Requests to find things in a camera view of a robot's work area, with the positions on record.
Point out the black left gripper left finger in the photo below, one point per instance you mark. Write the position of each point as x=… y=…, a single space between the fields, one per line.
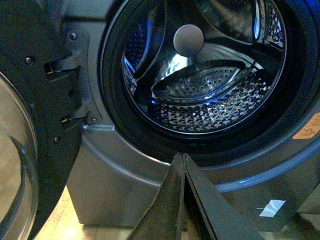
x=163 y=219

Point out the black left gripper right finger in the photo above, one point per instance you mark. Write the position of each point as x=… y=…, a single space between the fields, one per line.
x=210 y=213

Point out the grey front-load washing machine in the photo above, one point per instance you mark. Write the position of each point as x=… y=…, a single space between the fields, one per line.
x=112 y=184

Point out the white tape label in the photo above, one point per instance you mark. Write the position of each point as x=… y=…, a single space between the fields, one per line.
x=271 y=209

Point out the black rubber door gasket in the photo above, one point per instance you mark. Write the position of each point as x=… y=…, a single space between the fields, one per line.
x=297 y=90

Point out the orange warning sticker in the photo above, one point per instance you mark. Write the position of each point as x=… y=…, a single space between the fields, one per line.
x=309 y=130

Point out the steel perforated washer drum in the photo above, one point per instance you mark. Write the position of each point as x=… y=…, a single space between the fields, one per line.
x=229 y=80

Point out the washer door with glass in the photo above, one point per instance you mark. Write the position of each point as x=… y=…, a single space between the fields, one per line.
x=39 y=136

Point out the round grey drum hub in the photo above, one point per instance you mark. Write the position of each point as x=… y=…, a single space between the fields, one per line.
x=188 y=40

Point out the grey door hinge bracket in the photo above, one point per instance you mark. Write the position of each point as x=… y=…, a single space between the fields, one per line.
x=85 y=51

